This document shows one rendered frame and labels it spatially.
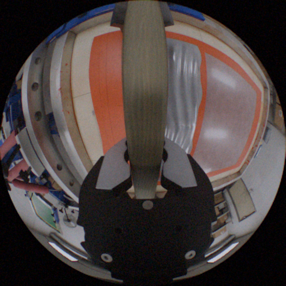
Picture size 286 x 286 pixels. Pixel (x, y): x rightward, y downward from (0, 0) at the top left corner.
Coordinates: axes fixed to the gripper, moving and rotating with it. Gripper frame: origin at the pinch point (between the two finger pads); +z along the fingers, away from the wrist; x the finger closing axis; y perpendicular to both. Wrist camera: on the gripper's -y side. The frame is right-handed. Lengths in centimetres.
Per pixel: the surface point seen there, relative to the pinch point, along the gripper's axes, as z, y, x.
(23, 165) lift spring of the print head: -7.5, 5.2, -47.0
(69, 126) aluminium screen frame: 2.5, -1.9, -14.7
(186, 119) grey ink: 4.7, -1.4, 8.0
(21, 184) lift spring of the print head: -16, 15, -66
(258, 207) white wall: -102, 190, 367
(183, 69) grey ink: 4.7, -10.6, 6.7
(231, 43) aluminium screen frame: 3.5, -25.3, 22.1
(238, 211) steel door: -58, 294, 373
